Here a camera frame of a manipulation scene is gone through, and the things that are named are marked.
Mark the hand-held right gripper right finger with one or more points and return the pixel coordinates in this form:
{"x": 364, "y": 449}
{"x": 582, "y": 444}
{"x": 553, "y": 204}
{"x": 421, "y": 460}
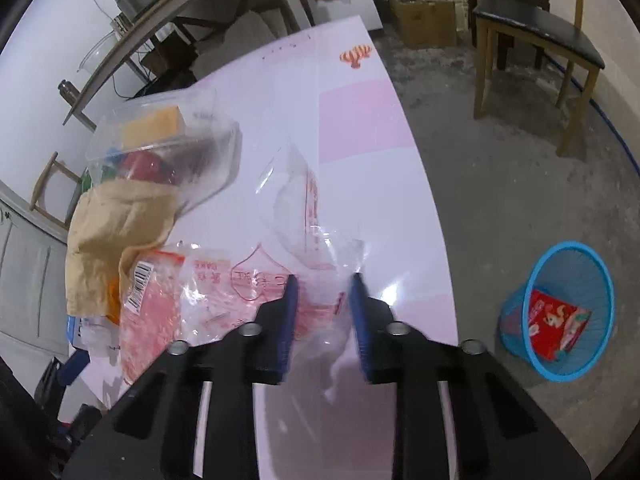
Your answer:
{"x": 359, "y": 320}

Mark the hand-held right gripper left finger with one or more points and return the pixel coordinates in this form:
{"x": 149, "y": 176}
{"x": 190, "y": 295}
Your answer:
{"x": 290, "y": 310}

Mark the clear red printed wrapper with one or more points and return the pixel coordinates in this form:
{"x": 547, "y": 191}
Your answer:
{"x": 235, "y": 290}

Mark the clear plastic bag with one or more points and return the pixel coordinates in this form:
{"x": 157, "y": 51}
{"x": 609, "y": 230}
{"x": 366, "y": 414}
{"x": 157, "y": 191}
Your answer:
{"x": 300, "y": 220}

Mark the blue mesh trash bin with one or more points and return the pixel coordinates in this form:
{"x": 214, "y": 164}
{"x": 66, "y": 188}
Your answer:
{"x": 515, "y": 325}

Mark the clear plastic container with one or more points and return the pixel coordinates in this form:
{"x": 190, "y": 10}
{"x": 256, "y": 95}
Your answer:
{"x": 210, "y": 160}

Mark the tan paper towel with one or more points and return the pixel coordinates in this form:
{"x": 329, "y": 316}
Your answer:
{"x": 115, "y": 230}

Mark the orange item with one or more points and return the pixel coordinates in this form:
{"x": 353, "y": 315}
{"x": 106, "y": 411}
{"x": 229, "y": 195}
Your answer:
{"x": 114, "y": 300}

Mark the red printed packet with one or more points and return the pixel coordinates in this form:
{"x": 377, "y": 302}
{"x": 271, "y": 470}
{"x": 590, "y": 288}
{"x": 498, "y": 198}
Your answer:
{"x": 555, "y": 325}

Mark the red round object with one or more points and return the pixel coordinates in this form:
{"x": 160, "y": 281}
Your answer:
{"x": 145, "y": 167}

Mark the blue and white packet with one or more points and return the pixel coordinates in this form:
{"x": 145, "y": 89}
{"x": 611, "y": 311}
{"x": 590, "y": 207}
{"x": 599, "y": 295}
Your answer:
{"x": 87, "y": 332}

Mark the green packet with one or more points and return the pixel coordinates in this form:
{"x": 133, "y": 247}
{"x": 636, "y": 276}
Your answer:
{"x": 100, "y": 177}

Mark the white cabinet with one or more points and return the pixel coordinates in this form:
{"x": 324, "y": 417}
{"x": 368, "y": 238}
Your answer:
{"x": 25, "y": 270}

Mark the light wooden chair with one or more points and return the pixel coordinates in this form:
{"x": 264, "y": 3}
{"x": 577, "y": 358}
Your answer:
{"x": 50, "y": 175}

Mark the white sack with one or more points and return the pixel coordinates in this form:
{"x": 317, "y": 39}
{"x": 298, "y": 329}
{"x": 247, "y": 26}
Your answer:
{"x": 245, "y": 35}

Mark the cardboard box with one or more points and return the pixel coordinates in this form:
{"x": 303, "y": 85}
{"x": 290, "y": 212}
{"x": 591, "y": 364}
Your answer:
{"x": 425, "y": 22}

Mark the white chest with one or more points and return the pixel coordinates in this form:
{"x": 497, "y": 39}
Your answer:
{"x": 350, "y": 10}

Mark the dark bottle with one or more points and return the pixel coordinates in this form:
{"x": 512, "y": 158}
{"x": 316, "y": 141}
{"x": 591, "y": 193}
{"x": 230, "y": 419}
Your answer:
{"x": 68, "y": 91}

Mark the wooden side table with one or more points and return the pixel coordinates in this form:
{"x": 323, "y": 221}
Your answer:
{"x": 165, "y": 20}

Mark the clear plastic bowl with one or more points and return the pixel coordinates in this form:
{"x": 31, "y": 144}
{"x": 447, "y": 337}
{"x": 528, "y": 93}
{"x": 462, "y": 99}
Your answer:
{"x": 95, "y": 52}

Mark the wooden chair with black seat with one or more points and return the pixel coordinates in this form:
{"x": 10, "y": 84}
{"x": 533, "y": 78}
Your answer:
{"x": 540, "y": 30}

